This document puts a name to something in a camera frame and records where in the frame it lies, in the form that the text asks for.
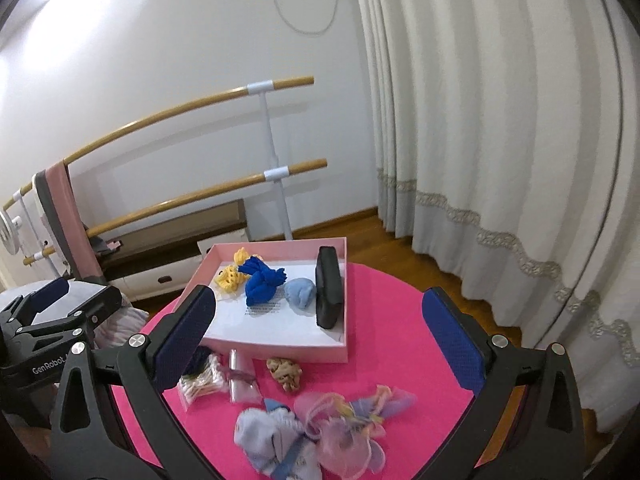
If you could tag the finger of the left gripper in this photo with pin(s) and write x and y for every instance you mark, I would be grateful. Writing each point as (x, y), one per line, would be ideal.
(25, 302)
(75, 314)

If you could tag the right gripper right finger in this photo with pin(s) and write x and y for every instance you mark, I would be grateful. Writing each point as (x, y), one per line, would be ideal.
(524, 420)

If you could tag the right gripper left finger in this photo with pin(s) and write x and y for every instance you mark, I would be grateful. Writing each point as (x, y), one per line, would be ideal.
(111, 419)

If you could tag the brown patterned scrunchie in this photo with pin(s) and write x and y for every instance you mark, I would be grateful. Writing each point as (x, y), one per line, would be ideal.
(287, 373)

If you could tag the light blue printed sock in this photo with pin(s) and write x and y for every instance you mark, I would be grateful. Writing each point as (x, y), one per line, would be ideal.
(275, 442)

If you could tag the pastel organza bow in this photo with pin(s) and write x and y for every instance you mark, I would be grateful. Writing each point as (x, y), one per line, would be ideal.
(346, 432)

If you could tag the light blue soft ball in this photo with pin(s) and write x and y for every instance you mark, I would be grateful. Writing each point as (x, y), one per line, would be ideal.
(300, 294)

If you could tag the grey quilted bedding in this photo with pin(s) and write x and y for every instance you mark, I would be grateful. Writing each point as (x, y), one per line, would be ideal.
(112, 326)

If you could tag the cotton swab bag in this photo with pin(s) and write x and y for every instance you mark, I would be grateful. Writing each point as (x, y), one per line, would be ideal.
(210, 379)

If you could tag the small white fan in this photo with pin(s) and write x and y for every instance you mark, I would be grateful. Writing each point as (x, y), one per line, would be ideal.
(10, 232)

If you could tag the low brown white cabinet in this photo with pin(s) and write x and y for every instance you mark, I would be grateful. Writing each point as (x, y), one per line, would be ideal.
(160, 259)

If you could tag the clear plastic tube bag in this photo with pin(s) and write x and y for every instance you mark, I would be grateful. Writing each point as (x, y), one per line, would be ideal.
(242, 380)

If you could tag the yellow knitted cloth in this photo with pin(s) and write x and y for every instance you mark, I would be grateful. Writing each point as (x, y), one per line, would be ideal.
(229, 279)

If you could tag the pink grey hanging towel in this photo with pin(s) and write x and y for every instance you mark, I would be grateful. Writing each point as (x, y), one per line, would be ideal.
(57, 200)

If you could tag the royal blue knitted cloth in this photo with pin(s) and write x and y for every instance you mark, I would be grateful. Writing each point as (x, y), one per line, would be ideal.
(263, 282)

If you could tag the pink cardboard box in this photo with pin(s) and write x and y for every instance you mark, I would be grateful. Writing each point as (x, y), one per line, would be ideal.
(275, 329)

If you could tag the pink round table mat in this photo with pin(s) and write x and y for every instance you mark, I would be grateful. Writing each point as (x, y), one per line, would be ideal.
(388, 344)

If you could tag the black rectangular case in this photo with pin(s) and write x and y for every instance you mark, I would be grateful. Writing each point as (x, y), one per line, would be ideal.
(329, 288)

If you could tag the lower wooden ballet bar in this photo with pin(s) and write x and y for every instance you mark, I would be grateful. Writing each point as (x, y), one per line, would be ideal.
(300, 168)

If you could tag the wooden ballet bar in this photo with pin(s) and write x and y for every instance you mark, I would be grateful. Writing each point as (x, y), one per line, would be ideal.
(300, 168)
(170, 115)

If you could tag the upper wooden ballet bar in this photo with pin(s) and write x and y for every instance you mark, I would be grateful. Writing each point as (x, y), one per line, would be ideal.
(170, 115)

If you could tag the white curtain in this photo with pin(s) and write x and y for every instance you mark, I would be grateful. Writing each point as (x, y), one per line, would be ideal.
(506, 138)

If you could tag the left white barre post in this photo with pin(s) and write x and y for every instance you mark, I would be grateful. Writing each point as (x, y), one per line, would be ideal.
(18, 197)

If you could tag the white barre post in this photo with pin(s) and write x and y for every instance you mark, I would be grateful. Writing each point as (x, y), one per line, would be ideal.
(272, 159)
(18, 197)

